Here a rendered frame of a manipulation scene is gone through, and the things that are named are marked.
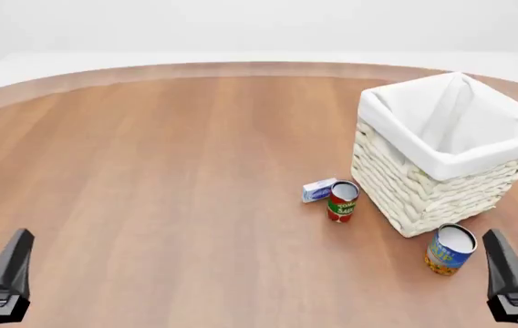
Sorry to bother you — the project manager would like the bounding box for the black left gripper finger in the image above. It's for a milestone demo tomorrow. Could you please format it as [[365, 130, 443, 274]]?
[[0, 227, 36, 299]]

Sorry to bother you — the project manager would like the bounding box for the blue alphabet soup can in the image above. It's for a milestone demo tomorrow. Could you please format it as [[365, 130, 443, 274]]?
[[424, 221, 478, 277]]

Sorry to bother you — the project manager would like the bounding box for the white woven basket with liner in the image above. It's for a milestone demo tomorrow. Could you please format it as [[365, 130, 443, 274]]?
[[350, 71, 518, 239]]

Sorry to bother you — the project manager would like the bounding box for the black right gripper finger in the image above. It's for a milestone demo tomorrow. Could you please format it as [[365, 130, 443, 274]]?
[[482, 228, 518, 302]]

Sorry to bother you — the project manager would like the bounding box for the red tomato sauce can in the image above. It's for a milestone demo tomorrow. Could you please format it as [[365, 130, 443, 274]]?
[[326, 179, 361, 224]]

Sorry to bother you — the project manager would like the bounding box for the white blue cream cheese box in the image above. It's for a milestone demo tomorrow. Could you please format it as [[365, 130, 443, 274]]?
[[302, 177, 338, 204]]

